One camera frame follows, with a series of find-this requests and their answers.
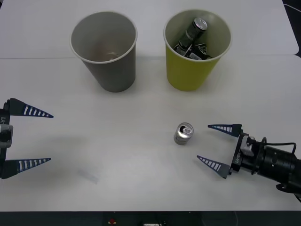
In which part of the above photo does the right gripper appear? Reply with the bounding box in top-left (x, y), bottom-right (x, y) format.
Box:
top-left (197, 123), bottom-right (265, 179)

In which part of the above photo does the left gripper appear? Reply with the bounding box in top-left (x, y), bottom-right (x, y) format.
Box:
top-left (0, 98), bottom-right (55, 180)

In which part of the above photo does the silver drink can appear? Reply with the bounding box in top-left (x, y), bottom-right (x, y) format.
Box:
top-left (173, 121), bottom-right (194, 145)

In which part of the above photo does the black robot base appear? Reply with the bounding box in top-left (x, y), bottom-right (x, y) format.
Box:
top-left (0, 211), bottom-right (301, 226)

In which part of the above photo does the yellow-green plastic bin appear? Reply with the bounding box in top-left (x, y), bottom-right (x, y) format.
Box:
top-left (163, 8), bottom-right (233, 92)

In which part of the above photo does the black drink can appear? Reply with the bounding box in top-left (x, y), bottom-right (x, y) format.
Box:
top-left (175, 16), bottom-right (208, 48)
top-left (174, 43), bottom-right (197, 58)
top-left (189, 43), bottom-right (214, 60)

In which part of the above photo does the grey plastic bin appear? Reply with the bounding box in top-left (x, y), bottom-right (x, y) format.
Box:
top-left (70, 11), bottom-right (138, 93)

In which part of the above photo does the white cable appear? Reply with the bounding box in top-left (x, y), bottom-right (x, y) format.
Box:
top-left (283, 2), bottom-right (301, 11)

